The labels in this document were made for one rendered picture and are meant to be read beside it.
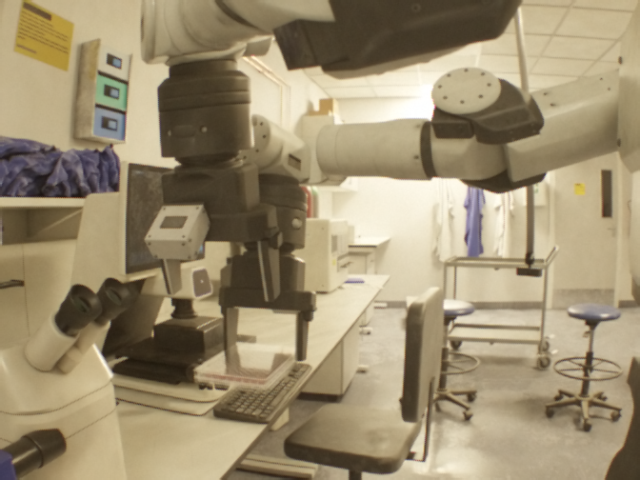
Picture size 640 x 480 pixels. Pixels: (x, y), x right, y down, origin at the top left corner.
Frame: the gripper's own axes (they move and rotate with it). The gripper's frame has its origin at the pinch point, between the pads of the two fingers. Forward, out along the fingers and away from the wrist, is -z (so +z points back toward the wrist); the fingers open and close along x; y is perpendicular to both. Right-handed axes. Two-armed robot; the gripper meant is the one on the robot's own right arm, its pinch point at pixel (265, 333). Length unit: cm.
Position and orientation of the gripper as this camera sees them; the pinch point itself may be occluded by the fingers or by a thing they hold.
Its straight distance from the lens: 61.8
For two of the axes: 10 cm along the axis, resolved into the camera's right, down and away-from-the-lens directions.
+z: 0.5, -9.9, 1.5
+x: -9.7, -0.1, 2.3
